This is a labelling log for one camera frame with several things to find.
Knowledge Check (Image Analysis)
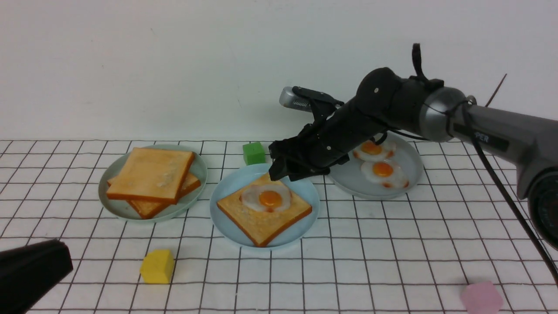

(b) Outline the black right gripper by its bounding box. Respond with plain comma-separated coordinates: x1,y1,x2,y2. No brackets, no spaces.
269,102,384,181

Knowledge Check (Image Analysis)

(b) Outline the fried egg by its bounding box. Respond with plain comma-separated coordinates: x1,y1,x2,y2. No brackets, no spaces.
352,140,397,162
360,160,410,189
240,184,292,213

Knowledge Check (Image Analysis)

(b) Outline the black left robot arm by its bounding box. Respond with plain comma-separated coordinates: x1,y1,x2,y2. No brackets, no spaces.
0,239,73,314

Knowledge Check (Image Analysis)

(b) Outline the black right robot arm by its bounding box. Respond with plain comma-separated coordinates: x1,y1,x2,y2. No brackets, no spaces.
269,43,558,248

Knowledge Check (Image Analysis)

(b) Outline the grey egg plate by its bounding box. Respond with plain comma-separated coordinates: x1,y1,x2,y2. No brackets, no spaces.
329,133,423,200

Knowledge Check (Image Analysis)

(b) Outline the green foam cube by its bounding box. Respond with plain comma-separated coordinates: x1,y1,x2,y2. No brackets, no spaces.
242,142,266,165

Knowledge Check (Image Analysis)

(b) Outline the light blue centre plate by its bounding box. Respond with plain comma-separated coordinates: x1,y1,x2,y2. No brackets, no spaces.
210,164,320,251

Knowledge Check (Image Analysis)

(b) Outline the white grid tablecloth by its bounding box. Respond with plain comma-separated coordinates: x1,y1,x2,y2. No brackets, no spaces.
0,140,557,314

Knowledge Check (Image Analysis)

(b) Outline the yellow foam cube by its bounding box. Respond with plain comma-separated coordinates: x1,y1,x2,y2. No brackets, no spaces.
139,249,175,284

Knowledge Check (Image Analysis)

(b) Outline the green toast plate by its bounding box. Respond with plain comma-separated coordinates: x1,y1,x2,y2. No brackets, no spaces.
99,144,208,222

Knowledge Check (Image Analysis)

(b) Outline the pink foam cube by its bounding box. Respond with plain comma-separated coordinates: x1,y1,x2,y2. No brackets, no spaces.
460,281,504,314

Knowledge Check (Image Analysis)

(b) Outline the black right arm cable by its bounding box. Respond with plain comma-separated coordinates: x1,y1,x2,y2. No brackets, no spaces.
462,98,558,284

